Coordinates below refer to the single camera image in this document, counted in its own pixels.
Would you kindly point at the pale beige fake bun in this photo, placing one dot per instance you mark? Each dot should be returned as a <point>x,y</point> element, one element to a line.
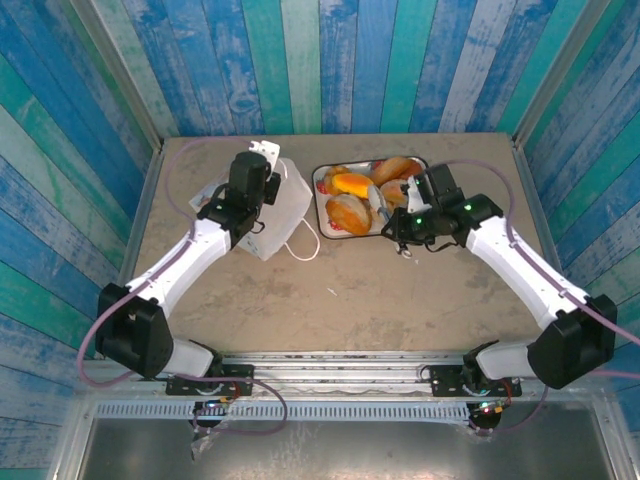
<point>392,192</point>

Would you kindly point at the white paper bag animal print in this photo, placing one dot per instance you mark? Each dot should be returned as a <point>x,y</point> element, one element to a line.
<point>280,220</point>

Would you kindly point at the round brown fake bun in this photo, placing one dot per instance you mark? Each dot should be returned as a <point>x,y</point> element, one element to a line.
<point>392,170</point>

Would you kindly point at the yellow orange fake bread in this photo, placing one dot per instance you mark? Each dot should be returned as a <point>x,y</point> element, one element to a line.
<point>352,184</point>

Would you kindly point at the pumpkin shaped orange fake bun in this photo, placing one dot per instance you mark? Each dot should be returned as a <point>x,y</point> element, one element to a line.
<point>330,171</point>

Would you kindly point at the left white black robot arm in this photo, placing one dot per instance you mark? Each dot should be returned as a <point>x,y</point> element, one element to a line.
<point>175,270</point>

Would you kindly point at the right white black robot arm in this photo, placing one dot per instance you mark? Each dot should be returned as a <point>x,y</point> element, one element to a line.
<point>520,270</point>

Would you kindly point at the white strawberry print tray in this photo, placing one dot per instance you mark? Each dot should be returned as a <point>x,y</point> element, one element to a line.
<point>324,227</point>

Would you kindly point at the small circuit board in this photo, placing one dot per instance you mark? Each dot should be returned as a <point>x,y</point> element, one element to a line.
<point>489,407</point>
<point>215,402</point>

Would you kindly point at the grey metal panel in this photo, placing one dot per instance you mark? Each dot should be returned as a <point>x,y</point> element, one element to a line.
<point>350,450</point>

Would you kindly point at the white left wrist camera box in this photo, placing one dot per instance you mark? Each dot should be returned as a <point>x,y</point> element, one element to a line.
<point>265,149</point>

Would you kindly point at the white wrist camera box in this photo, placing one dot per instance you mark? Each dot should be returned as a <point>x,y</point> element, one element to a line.
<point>415,197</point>
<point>265,149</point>

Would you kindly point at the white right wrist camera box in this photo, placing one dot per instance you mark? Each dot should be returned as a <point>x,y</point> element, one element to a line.
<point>415,197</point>

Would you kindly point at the aluminium table side rail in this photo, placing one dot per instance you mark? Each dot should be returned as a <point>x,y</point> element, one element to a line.
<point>536,200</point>
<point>145,200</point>

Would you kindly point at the aluminium mounting rail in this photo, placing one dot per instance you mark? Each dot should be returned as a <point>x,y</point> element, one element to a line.
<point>340,372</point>

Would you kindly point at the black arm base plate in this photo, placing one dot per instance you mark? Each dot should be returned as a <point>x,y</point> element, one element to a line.
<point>240,382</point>
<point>445,382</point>

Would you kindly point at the aluminium corner post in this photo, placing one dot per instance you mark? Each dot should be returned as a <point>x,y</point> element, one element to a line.
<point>555,75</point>
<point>120,75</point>

